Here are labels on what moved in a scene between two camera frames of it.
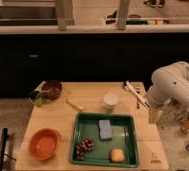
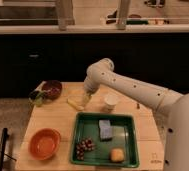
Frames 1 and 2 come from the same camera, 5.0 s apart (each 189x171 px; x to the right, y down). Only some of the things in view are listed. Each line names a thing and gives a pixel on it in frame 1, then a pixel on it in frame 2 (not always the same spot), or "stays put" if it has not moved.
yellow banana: x=73 y=104 stays put
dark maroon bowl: x=52 y=89 stays put
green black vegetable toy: x=37 y=96 stays put
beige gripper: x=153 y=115 -> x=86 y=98
